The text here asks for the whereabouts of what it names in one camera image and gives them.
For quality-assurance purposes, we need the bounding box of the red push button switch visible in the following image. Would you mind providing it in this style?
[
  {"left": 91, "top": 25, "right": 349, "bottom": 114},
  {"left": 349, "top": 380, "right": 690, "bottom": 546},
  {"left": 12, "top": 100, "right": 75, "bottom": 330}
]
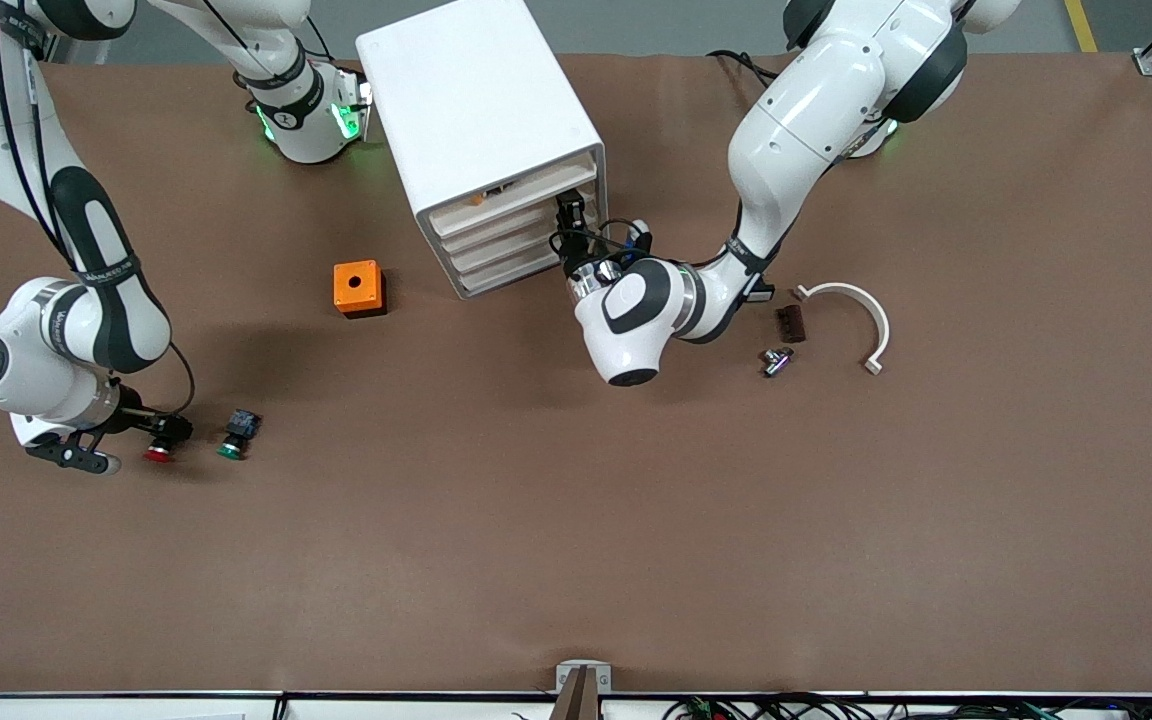
[{"left": 143, "top": 415, "right": 192, "bottom": 464}]

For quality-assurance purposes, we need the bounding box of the white plastic drawer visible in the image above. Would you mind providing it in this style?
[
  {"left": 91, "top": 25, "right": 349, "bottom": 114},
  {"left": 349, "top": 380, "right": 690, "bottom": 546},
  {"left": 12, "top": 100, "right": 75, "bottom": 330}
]
[
  {"left": 446, "top": 235, "right": 572, "bottom": 281},
  {"left": 456, "top": 255, "right": 577, "bottom": 299},
  {"left": 429, "top": 165, "right": 599, "bottom": 238},
  {"left": 439, "top": 205, "right": 577, "bottom": 261}
]

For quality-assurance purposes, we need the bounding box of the white drawer cabinet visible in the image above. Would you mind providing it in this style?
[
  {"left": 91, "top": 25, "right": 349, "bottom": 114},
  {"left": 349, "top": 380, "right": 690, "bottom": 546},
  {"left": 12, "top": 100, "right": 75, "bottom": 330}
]
[{"left": 356, "top": 0, "right": 607, "bottom": 301}]

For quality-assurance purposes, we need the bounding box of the brown table mat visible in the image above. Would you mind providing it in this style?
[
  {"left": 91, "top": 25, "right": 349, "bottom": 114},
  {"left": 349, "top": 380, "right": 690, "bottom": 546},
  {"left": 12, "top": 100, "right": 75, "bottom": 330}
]
[{"left": 0, "top": 50, "right": 1152, "bottom": 696}]

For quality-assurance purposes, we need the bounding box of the black left camera cable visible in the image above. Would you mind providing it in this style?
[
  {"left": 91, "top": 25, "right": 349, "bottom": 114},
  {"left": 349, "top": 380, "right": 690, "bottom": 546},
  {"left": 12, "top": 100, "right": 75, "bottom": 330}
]
[{"left": 549, "top": 218, "right": 637, "bottom": 253}]

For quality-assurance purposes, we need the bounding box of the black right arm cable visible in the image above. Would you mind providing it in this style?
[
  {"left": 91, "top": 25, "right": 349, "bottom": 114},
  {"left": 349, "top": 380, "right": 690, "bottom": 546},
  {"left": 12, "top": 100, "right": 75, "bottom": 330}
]
[{"left": 0, "top": 0, "right": 197, "bottom": 416}]

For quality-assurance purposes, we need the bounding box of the green push button switch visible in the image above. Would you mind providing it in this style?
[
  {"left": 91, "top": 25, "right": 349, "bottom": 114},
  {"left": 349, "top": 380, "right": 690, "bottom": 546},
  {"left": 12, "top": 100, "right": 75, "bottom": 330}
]
[{"left": 216, "top": 408, "right": 262, "bottom": 461}]

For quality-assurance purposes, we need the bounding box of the orange button enclosure box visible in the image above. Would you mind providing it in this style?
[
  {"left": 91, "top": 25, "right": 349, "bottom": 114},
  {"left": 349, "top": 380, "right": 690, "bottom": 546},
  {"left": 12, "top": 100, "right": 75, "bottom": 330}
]
[{"left": 333, "top": 260, "right": 387, "bottom": 319}]

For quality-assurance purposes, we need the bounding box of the black left base cable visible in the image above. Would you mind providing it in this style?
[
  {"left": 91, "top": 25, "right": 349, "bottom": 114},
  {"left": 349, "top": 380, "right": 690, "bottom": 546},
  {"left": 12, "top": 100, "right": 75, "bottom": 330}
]
[{"left": 706, "top": 48, "right": 787, "bottom": 86}]

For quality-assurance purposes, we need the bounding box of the white curved plastic bracket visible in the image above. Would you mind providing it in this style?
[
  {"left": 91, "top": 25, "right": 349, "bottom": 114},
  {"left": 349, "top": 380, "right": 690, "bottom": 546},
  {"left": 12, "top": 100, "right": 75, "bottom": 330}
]
[{"left": 794, "top": 283, "right": 890, "bottom": 376}]

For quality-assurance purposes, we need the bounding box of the grey metal edge bracket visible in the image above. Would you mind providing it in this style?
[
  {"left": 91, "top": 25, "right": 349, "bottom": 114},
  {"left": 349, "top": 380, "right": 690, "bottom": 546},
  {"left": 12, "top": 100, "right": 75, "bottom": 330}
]
[{"left": 556, "top": 660, "right": 612, "bottom": 693}]

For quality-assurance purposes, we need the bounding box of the tangled black cable bundle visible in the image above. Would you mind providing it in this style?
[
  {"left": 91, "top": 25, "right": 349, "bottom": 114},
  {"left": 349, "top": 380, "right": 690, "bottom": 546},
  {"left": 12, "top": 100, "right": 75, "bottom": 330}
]
[{"left": 666, "top": 692, "right": 1152, "bottom": 720}]

